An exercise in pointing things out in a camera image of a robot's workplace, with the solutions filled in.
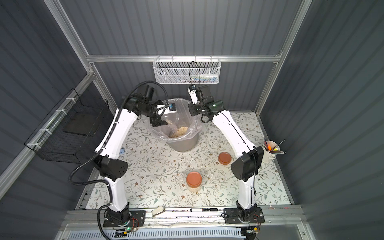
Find oatmeal jar orange lid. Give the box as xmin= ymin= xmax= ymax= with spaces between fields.
xmin=186 ymin=171 xmax=203 ymax=193

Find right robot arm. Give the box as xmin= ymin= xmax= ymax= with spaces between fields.
xmin=188 ymin=84 xmax=264 ymax=222

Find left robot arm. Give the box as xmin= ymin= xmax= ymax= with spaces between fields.
xmin=93 ymin=84 xmax=177 ymax=227

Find clear plastic bin liner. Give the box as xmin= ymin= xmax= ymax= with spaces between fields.
xmin=149 ymin=98 xmax=203 ymax=139

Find grey mesh trash bin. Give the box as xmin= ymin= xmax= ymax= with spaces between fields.
xmin=151 ymin=98 xmax=202 ymax=153

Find pens in white basket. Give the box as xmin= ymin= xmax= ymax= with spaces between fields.
xmin=176 ymin=74 xmax=220 ymax=84

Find white utensil cup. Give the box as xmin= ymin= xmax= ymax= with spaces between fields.
xmin=263 ymin=141 xmax=286 ymax=161

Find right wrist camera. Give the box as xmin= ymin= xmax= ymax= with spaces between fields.
xmin=188 ymin=84 xmax=200 ymax=105

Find white wire wall basket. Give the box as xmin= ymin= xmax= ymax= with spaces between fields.
xmin=153 ymin=59 xmax=222 ymax=85

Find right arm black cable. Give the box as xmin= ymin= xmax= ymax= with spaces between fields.
xmin=188 ymin=60 xmax=202 ymax=88

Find black wire wall basket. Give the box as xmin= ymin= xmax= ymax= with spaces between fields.
xmin=25 ymin=90 xmax=111 ymax=164

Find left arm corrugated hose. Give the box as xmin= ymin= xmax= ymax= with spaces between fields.
xmin=68 ymin=80 xmax=169 ymax=240

